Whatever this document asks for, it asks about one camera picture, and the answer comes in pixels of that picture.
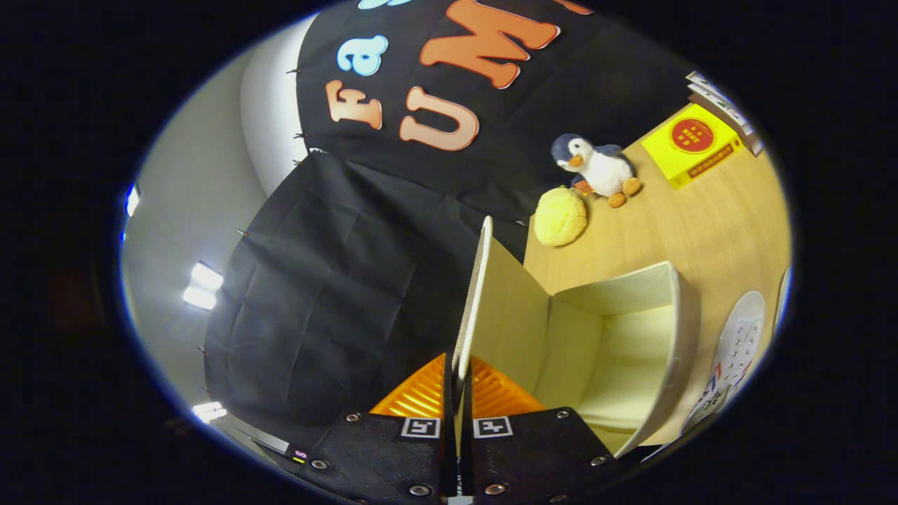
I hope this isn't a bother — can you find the plush penguin toy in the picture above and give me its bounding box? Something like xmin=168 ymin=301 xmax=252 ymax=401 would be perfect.
xmin=551 ymin=133 xmax=643 ymax=209

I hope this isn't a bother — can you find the plain black side cloth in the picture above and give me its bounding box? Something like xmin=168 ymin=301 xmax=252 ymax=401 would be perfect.
xmin=203 ymin=151 xmax=527 ymax=436

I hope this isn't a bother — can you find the yellow plush bread bun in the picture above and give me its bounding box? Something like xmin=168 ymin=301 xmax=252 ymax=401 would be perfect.
xmin=533 ymin=186 xmax=589 ymax=248

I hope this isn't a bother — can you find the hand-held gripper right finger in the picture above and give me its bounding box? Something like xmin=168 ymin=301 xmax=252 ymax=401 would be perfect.
xmin=460 ymin=354 xmax=625 ymax=505

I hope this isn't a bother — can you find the illustrated white book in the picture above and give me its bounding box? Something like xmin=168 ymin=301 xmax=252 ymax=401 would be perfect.
xmin=685 ymin=70 xmax=746 ymax=121

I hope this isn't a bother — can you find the black device with indicator light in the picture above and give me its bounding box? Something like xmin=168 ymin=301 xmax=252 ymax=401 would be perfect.
xmin=235 ymin=424 xmax=311 ymax=465

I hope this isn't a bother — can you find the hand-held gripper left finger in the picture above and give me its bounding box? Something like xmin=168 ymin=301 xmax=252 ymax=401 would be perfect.
xmin=298 ymin=353 xmax=457 ymax=505

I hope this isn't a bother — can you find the cream fabric storage box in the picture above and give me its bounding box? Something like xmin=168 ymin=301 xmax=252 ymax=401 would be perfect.
xmin=453 ymin=216 xmax=702 ymax=460

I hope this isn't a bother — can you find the yellow book with red circle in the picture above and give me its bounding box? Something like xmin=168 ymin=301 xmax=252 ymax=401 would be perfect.
xmin=641 ymin=103 xmax=744 ymax=191

